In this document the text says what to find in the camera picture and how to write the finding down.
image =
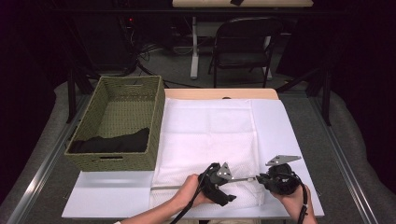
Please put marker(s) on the black cloth garment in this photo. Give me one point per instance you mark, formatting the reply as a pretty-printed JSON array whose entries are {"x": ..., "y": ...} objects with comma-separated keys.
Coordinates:
[{"x": 118, "y": 143}]

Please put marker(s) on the person's right hand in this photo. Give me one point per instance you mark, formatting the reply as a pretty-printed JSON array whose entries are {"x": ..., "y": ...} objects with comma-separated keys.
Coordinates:
[{"x": 291, "y": 202}]

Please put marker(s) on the wooden desk with white legs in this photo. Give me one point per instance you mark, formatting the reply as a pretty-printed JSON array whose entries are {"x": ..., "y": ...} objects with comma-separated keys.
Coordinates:
[{"x": 195, "y": 46}]

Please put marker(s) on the angled black metal stand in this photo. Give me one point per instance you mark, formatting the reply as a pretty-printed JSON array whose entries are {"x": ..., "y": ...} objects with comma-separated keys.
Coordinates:
[{"x": 326, "y": 99}]

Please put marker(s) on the black folding chair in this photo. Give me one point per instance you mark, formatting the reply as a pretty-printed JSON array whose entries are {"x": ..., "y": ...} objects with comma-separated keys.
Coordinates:
[{"x": 246, "y": 46}]

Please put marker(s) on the white mesh laundry bag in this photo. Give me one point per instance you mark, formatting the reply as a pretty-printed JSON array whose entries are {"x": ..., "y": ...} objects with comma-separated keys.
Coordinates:
[{"x": 205, "y": 140}]

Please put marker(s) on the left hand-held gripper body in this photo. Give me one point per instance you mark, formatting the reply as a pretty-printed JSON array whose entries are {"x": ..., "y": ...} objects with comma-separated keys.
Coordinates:
[{"x": 214, "y": 180}]

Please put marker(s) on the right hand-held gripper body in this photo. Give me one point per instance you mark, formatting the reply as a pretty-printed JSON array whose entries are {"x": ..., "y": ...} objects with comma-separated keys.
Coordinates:
[{"x": 281, "y": 180}]

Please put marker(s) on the small black object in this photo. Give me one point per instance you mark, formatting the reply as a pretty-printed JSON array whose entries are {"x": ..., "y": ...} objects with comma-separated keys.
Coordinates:
[{"x": 237, "y": 2}]

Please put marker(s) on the person's left hand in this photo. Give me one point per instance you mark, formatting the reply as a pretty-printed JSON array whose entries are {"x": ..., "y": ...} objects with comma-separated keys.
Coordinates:
[{"x": 188, "y": 193}]

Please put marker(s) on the green woven basket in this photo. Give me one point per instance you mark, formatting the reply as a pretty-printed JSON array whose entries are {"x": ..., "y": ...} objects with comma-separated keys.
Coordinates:
[{"x": 124, "y": 118}]

